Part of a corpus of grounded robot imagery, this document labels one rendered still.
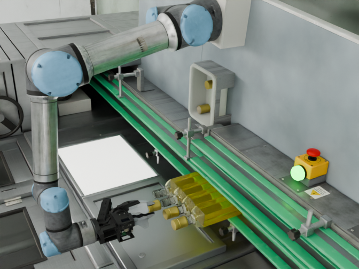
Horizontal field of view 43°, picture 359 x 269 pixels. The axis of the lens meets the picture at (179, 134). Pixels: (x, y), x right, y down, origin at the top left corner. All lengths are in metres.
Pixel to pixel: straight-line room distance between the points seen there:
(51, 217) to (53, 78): 0.39
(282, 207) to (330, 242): 0.17
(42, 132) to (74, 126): 1.00
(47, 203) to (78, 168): 0.65
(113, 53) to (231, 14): 0.47
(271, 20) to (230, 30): 0.15
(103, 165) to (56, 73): 0.84
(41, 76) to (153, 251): 0.68
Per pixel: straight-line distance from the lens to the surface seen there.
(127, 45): 1.26
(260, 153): 1.52
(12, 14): 5.00
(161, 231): 1.59
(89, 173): 1.91
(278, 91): 1.50
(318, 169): 1.37
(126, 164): 1.95
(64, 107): 2.47
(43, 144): 1.38
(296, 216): 1.29
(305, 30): 1.38
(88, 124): 2.38
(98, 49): 1.24
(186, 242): 1.56
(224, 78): 1.65
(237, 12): 1.54
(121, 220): 1.39
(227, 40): 1.56
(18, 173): 2.06
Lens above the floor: 1.71
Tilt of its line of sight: 26 degrees down
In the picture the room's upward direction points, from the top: 103 degrees counter-clockwise
